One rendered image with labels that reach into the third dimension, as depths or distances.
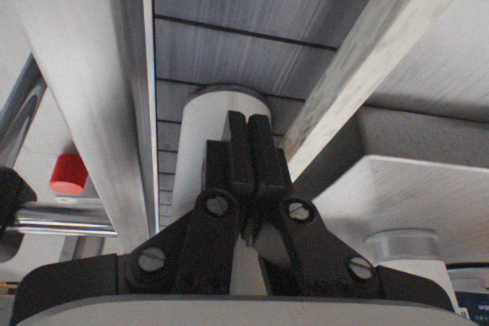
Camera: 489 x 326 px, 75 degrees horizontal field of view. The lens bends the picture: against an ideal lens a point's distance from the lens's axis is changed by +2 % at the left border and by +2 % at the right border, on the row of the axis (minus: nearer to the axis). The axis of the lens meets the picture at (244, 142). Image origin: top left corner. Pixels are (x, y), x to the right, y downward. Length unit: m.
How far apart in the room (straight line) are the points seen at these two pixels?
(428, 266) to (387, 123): 0.22
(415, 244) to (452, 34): 0.28
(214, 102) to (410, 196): 0.24
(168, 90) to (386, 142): 0.17
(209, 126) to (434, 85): 0.19
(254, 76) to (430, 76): 0.15
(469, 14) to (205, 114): 0.17
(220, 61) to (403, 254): 0.36
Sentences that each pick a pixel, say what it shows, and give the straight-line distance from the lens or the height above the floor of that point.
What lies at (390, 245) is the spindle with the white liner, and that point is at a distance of 0.46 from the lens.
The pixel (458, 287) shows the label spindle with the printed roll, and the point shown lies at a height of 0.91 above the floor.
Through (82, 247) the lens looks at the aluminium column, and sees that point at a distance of 0.51.
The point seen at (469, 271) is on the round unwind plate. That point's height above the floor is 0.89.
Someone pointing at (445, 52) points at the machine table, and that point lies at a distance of 0.26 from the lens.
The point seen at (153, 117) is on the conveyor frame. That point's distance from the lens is 0.20.
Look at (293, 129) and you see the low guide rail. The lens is 0.17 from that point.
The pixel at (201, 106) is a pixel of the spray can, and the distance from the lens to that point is 0.16.
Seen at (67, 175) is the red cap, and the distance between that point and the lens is 0.37.
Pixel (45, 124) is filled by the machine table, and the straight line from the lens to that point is 0.34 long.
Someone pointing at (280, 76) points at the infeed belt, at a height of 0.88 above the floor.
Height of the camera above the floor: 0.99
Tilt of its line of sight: 31 degrees down
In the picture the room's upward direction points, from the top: 180 degrees counter-clockwise
